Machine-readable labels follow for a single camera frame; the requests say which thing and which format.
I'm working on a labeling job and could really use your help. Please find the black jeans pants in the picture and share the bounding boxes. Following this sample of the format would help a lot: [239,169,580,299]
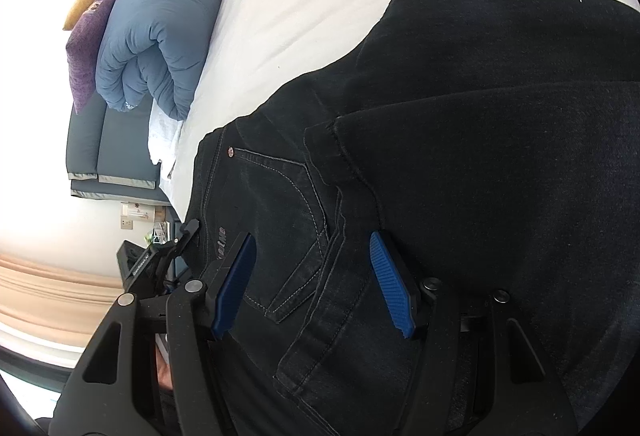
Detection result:
[186,0,639,435]

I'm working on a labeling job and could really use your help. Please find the white towel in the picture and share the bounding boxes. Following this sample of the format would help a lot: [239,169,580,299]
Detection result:
[148,102,182,179]

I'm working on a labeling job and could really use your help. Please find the purple pillow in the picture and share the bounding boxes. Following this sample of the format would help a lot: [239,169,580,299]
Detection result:
[66,0,115,114]

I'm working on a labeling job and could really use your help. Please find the rolled blue duvet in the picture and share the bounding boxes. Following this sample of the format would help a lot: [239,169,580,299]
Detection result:
[96,0,222,122]

